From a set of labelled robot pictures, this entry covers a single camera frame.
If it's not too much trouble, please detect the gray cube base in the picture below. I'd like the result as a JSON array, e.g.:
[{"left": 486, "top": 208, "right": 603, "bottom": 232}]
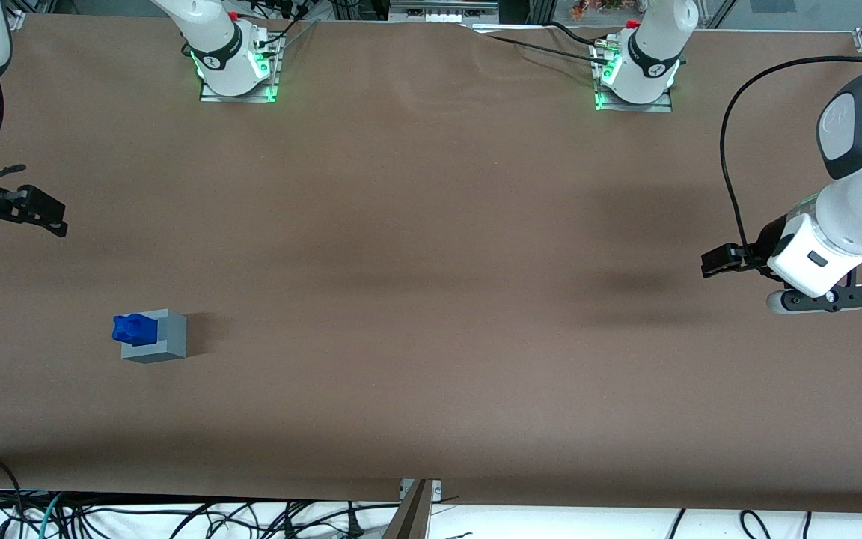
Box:
[{"left": 121, "top": 308, "right": 189, "bottom": 365}]

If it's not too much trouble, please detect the brown table cover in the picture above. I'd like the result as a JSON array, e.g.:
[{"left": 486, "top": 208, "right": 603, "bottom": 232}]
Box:
[{"left": 0, "top": 13, "right": 862, "bottom": 514}]

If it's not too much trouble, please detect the blue plastic part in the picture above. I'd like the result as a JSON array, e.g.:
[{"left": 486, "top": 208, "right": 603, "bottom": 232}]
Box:
[{"left": 112, "top": 313, "right": 161, "bottom": 347}]

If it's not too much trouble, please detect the black cable across cover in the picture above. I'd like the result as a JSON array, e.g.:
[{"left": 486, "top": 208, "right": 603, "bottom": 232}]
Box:
[{"left": 465, "top": 25, "right": 608, "bottom": 64}]

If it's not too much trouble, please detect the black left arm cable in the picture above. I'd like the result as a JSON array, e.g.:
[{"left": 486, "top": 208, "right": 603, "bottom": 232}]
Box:
[{"left": 720, "top": 56, "right": 862, "bottom": 252}]

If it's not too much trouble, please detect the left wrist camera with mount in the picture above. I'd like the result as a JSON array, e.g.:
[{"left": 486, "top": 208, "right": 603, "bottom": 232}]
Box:
[{"left": 766, "top": 284, "right": 862, "bottom": 315}]

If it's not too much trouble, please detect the tangled black floor cable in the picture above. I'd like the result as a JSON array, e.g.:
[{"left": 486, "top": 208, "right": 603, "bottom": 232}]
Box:
[{"left": 64, "top": 500, "right": 402, "bottom": 539}]

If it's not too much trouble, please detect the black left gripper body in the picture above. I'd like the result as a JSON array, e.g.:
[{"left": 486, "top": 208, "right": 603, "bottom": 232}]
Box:
[{"left": 744, "top": 216, "right": 791, "bottom": 276}]

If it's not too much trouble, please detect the white power strip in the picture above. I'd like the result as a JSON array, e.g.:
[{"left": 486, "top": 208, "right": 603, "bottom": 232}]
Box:
[{"left": 390, "top": 0, "right": 501, "bottom": 25}]

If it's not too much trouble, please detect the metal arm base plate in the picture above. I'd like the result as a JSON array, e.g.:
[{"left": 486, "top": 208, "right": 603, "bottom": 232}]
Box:
[
  {"left": 199, "top": 34, "right": 281, "bottom": 103},
  {"left": 594, "top": 41, "right": 673, "bottom": 113}
]

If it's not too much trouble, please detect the teal floor cable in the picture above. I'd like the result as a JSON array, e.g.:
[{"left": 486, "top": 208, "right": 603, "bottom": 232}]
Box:
[{"left": 38, "top": 492, "right": 67, "bottom": 539}]

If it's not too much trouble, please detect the dark diagonal beam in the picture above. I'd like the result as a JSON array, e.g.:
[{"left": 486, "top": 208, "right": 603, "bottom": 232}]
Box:
[{"left": 382, "top": 479, "right": 433, "bottom": 539}]

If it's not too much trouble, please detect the small metal edge bracket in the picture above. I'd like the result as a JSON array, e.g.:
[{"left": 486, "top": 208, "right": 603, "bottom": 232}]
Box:
[{"left": 400, "top": 479, "right": 443, "bottom": 502}]

